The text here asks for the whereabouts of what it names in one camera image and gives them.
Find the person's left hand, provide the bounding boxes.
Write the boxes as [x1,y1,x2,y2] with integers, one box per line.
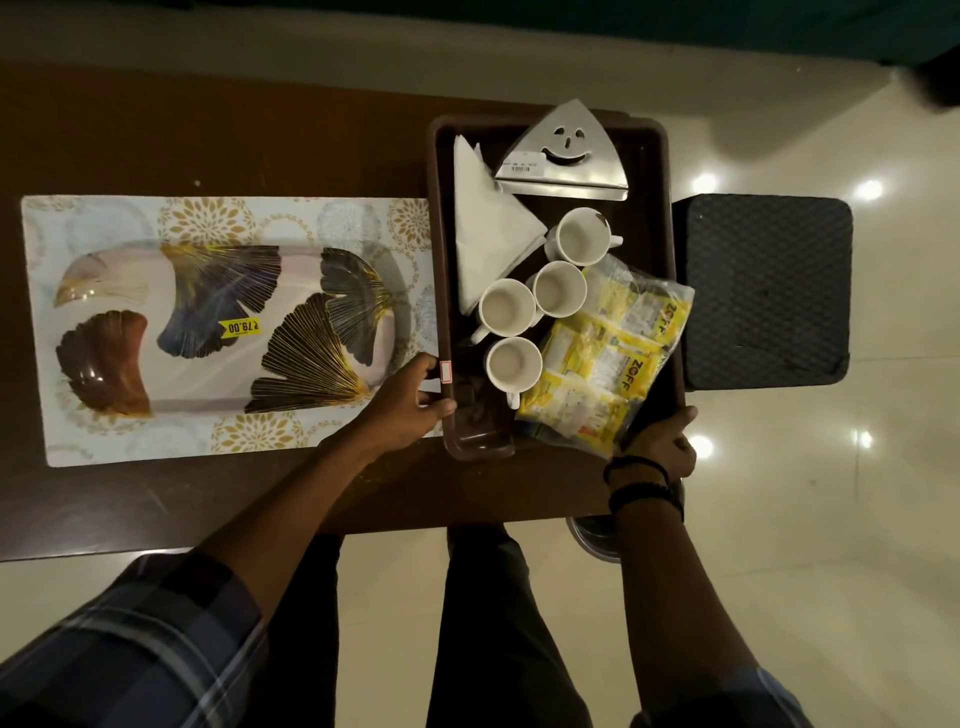
[359,352,457,459]

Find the person's right hand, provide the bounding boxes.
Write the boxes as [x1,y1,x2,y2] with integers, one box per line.
[622,405,699,481]

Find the clear zip bag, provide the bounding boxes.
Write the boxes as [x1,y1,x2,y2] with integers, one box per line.
[515,254,696,460]

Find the white ceramic cup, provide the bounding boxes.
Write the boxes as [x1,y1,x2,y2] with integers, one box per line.
[470,278,545,345]
[543,206,624,268]
[527,260,589,319]
[483,336,544,410]

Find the white paper napkins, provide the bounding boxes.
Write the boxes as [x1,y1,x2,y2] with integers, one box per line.
[452,134,549,316]

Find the leaf print serving tray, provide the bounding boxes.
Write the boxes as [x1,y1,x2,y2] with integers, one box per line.
[52,241,399,418]

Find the brown plastic tray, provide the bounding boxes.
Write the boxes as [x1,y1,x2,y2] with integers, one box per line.
[425,113,688,463]

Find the steel smiley napkin holder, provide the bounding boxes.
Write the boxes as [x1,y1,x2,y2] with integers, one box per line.
[493,98,630,202]

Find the floral placemat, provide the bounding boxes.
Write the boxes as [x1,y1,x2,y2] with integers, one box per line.
[20,194,444,468]

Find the person's left forearm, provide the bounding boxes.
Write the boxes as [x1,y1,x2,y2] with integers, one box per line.
[191,438,384,624]

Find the person's right forearm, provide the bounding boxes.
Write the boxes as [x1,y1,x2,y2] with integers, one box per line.
[611,487,751,706]

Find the thin black wristband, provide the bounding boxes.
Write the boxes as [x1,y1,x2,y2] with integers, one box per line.
[603,455,671,485]

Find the round metal waste bin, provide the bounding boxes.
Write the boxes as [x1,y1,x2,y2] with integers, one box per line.
[566,479,685,564]

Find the black plastic stool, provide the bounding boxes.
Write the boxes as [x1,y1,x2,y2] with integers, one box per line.
[671,193,855,391]

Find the dark trousers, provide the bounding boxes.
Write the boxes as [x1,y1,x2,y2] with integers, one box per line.
[247,523,639,728]

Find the brown wooden table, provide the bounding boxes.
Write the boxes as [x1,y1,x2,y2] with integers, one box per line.
[0,59,688,564]

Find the plaid shirt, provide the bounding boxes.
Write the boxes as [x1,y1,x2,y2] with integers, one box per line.
[0,551,815,728]

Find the long green sofa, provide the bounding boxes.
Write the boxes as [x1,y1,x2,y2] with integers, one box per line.
[172,0,960,69]

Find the black and blue backpack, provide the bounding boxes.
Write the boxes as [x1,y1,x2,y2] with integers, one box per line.
[903,63,960,114]

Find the black beaded bracelet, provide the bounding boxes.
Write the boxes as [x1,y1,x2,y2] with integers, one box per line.
[607,481,685,523]

